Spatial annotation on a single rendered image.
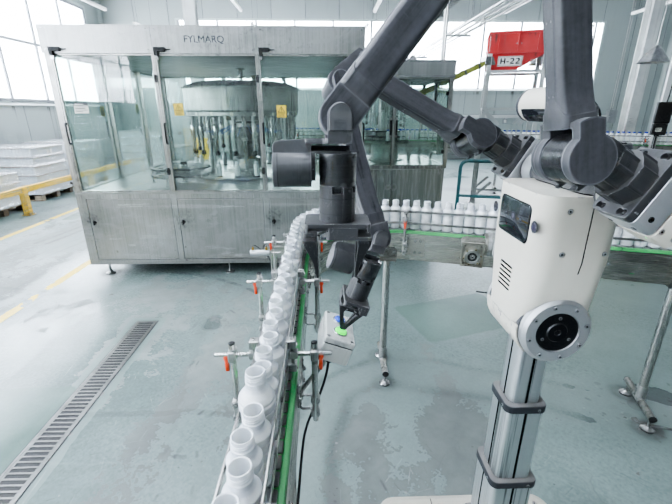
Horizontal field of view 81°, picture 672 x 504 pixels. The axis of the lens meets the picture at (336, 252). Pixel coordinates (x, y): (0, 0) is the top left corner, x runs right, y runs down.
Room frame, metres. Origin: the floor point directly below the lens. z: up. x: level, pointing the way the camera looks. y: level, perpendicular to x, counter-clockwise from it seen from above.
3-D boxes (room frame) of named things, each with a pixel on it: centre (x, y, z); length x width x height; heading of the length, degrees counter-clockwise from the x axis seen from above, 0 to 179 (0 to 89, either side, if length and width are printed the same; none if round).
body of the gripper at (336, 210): (0.61, 0.00, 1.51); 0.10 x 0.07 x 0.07; 91
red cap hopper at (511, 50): (7.06, -2.89, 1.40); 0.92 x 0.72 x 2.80; 74
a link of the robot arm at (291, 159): (0.61, 0.04, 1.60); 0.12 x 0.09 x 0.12; 94
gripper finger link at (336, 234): (0.61, -0.02, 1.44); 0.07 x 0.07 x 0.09; 1
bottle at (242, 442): (0.50, 0.15, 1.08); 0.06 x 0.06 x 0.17
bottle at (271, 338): (0.80, 0.15, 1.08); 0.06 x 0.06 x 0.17
